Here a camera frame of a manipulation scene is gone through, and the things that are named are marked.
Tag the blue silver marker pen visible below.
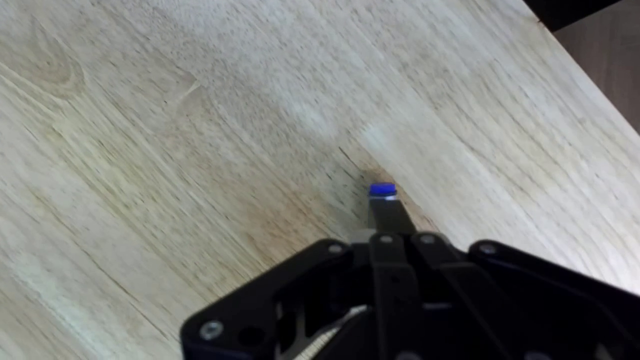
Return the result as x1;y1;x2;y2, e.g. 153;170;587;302
366;181;421;239

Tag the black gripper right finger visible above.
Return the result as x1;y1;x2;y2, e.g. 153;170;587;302
409;233;640;360

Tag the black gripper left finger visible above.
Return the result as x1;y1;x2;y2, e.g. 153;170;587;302
179;233;430;360

